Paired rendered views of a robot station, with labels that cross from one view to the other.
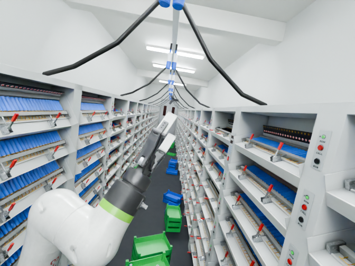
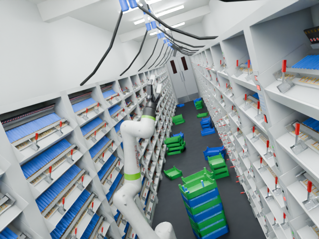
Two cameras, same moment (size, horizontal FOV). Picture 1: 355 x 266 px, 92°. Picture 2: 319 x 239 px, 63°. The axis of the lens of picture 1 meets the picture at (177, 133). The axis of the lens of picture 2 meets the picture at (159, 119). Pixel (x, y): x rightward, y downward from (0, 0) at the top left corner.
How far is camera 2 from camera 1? 124 cm
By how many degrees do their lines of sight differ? 13
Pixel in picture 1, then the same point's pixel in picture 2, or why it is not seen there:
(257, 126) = not seen: hidden behind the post
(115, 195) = (145, 112)
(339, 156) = (228, 59)
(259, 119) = not seen: hidden behind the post
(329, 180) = (229, 70)
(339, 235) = (248, 92)
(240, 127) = (216, 58)
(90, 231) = (142, 124)
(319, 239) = (239, 98)
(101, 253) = (148, 128)
